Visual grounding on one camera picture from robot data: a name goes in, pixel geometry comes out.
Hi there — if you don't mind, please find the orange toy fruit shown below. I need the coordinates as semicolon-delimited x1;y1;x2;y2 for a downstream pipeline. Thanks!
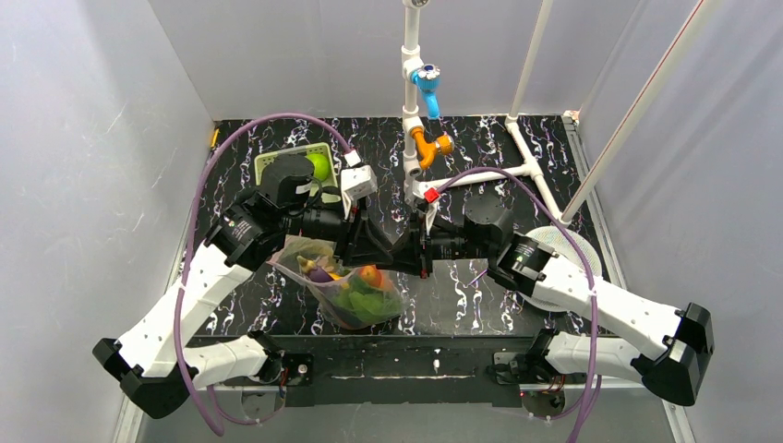
358;265;387;291

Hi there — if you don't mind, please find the purple eggplant toy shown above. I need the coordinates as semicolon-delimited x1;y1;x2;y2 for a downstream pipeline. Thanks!
296;256;342;283

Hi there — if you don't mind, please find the clear zip top bag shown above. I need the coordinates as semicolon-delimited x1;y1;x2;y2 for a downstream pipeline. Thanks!
268;235;405;329

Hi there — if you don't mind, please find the green plastic basket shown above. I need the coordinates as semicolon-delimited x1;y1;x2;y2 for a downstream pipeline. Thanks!
254;142;339;196

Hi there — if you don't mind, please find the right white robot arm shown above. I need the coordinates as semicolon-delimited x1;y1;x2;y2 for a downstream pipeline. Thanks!
388;195;715;406

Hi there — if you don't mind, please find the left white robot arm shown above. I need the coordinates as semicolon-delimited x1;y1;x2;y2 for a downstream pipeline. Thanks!
93;154;378;419

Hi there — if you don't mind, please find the green lime toy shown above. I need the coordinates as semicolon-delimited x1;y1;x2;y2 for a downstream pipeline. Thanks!
306;152;332;182

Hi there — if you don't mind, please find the orange faucet valve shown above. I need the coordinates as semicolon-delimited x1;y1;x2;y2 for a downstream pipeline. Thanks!
409;126;454;170

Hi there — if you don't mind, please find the white round perforated plate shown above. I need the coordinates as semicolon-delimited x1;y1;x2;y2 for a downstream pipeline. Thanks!
520;225;603;313

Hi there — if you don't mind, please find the blue faucet valve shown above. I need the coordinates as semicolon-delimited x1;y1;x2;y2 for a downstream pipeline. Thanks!
410;64;440;119

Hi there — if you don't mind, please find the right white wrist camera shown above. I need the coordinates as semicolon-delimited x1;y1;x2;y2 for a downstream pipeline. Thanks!
412;183;440;235

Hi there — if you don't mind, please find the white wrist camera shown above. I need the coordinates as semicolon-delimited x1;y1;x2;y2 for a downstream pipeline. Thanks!
412;183;440;235
340;150;379;220

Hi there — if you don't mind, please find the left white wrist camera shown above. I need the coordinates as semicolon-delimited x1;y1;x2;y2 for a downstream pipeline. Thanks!
340;150;379;220

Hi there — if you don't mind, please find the yellow handled screwdriver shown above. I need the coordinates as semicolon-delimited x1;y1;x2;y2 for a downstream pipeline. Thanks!
467;269;488;287

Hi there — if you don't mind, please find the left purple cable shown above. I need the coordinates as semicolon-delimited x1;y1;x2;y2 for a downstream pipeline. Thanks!
173;112;362;438

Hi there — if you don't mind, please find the purple cable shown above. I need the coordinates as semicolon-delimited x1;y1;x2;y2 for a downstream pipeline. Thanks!
428;166;603;443
173;112;362;438

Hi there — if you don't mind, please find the white pvc pipe frame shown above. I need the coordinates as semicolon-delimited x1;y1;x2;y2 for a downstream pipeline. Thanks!
400;0;723;226

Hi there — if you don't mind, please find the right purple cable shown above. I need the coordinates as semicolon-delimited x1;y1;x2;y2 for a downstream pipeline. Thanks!
428;166;603;443

